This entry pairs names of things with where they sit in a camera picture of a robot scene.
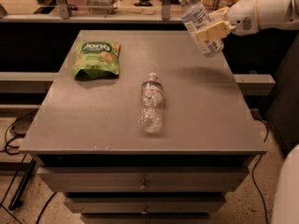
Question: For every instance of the grey metal shelf rail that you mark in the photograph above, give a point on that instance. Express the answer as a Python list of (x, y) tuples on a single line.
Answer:
[(93, 17)]

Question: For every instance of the grey drawer cabinet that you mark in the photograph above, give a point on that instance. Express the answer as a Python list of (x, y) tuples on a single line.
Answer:
[(161, 143)]

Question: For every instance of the black metal stand leg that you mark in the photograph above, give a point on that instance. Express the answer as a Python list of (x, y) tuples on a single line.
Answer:
[(27, 169)]

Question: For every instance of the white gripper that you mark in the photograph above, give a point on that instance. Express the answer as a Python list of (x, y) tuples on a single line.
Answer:
[(243, 16)]

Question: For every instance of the top drawer knob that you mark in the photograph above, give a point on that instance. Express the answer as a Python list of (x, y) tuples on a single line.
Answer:
[(143, 185)]

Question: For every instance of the clear crumpled plastic bottle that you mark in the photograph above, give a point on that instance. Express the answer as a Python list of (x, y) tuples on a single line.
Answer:
[(151, 104)]

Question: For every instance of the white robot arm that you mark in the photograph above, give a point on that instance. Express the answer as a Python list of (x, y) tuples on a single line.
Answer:
[(286, 204)]

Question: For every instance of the green snack bag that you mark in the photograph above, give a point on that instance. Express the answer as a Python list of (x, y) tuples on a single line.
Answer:
[(95, 60)]

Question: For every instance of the drawer knob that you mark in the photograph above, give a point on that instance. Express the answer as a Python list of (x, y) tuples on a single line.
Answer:
[(145, 211), (143, 185)]

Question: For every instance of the blue labelled plastic bottle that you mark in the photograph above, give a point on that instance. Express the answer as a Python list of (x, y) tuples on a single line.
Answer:
[(194, 16)]

